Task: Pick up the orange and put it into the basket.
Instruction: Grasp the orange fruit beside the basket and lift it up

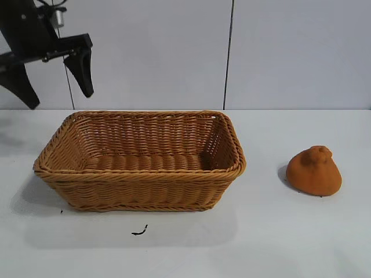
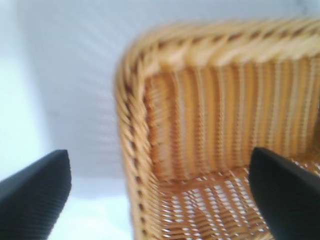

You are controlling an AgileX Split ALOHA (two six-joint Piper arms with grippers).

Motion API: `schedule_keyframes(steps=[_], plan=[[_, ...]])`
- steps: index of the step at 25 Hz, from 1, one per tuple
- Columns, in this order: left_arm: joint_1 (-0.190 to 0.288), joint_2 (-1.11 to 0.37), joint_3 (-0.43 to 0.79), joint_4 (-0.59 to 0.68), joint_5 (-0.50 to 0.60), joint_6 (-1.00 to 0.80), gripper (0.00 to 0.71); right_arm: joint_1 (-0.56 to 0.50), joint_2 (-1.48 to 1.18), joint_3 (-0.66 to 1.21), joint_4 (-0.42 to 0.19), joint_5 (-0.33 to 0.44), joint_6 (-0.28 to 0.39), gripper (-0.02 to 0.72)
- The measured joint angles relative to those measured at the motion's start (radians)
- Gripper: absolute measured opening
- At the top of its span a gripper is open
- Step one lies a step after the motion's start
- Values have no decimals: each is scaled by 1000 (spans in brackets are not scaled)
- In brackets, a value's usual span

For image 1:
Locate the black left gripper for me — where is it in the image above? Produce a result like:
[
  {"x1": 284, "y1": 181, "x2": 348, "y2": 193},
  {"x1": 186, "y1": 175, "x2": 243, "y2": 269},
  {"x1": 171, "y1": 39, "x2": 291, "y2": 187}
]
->
[{"x1": 0, "y1": 10, "x2": 95, "y2": 110}]

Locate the woven wicker basket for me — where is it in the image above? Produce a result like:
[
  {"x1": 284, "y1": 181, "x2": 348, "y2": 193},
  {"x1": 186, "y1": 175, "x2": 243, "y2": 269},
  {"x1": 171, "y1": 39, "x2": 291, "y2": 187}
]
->
[{"x1": 32, "y1": 109, "x2": 248, "y2": 213}]

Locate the orange fruit with knob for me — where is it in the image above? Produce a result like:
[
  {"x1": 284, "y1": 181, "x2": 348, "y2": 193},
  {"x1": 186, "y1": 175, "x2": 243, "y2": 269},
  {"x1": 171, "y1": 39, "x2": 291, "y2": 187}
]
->
[{"x1": 285, "y1": 145, "x2": 343, "y2": 198}]

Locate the silver cable connector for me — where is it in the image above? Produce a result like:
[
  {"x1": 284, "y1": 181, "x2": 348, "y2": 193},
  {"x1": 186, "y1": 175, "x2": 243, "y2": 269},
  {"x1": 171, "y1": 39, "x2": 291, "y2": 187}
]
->
[{"x1": 54, "y1": 9, "x2": 66, "y2": 27}]

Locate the black looped cable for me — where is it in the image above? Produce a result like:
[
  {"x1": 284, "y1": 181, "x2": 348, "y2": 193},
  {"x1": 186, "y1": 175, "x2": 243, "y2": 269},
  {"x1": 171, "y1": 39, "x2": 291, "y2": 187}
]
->
[{"x1": 36, "y1": 0, "x2": 68, "y2": 10}]

